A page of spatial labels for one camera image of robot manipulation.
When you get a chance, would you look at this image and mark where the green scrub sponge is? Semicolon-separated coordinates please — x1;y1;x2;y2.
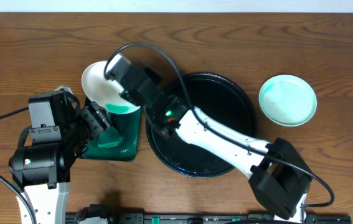
98;127;123;148

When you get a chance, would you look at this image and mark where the white plate back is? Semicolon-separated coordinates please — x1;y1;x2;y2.
82;61;140;114

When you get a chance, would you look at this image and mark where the white plate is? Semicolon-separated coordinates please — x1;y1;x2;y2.
258;75;318;127
82;61;140;114

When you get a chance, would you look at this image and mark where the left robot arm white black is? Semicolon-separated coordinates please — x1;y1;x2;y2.
9;86;111;223

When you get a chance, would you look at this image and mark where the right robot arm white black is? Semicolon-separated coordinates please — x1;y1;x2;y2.
114;67;312;223

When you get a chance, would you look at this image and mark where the black rectangular soapy water tray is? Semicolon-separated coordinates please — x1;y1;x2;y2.
80;109;141;161

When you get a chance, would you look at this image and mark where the round black tray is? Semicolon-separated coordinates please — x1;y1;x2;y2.
146;72;257;178

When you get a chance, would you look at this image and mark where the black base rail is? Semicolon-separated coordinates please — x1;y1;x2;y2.
65;204;352;224

